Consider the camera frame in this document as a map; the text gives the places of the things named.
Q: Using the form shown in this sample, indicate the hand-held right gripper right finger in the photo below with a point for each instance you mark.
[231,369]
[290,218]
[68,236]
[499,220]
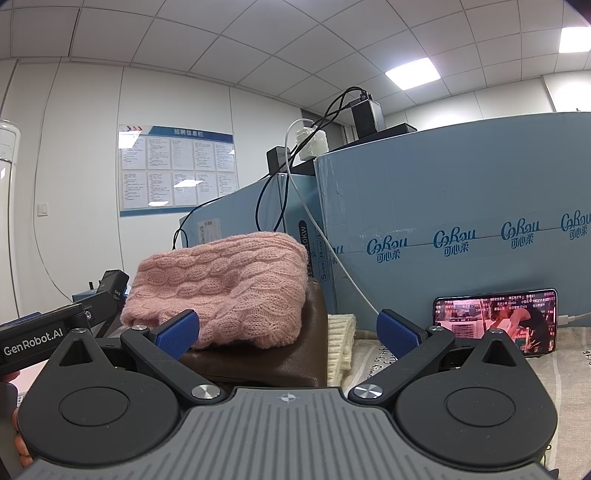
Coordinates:
[397,330]

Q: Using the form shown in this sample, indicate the black power adapter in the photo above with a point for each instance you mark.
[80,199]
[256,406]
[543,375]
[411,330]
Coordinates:
[278,159]
[367,117]

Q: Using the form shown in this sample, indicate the brown leather garment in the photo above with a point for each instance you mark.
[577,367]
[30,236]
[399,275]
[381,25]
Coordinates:
[277,360]

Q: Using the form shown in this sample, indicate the white power adapter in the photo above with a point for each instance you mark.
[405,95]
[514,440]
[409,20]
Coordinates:
[313,145]

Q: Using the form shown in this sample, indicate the ceiling light panel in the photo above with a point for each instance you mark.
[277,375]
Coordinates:
[413,72]
[577,41]

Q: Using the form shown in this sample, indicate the white air conditioner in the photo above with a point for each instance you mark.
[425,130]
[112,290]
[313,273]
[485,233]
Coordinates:
[7,184]

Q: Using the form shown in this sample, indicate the small blue cardboard box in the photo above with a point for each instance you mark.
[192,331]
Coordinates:
[231,207]

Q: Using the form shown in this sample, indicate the cream knitted cloth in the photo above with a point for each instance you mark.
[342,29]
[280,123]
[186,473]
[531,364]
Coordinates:
[339,346]

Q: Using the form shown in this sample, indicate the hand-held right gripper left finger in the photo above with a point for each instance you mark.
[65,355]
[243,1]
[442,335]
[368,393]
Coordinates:
[178,332]

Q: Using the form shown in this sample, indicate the person's left hand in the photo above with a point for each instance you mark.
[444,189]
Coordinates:
[22,447]

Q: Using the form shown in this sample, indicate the wall notice board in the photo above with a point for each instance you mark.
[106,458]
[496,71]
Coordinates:
[180,170]

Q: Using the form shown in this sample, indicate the large blue printed cardboard box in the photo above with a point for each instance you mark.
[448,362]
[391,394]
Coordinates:
[461,184]

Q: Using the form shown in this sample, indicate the pink knitted sweater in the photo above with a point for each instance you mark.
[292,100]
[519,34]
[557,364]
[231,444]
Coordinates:
[221,277]

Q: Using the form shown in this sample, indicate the smartphone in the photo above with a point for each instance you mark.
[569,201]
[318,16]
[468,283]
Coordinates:
[485,314]

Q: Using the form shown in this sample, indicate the printed bed sheet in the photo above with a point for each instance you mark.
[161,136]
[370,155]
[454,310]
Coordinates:
[568,392]

